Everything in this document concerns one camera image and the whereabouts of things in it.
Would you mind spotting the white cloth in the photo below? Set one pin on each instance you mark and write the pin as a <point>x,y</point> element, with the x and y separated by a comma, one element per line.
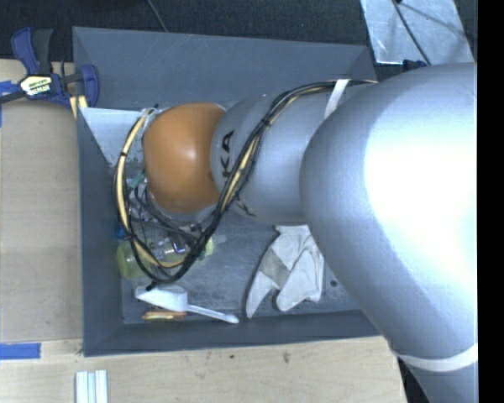
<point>296,267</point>

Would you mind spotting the small blue thing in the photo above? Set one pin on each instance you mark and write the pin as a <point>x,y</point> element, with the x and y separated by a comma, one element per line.
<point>119,232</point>

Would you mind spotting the small brown flat thing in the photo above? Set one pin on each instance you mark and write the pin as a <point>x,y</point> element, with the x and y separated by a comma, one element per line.
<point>164,316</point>

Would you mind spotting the grey metal bin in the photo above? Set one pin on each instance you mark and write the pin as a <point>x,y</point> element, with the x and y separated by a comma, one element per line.
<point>218,65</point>

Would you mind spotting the yellow-green clear plastic bottle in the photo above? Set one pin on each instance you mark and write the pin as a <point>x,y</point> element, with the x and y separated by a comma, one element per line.
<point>128,263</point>

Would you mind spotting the pale wood flat board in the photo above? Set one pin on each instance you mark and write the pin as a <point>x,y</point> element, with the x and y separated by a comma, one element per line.
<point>38,208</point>

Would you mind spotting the white plastic measuring scoop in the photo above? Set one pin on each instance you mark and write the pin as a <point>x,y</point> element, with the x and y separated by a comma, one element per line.
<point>172,299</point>

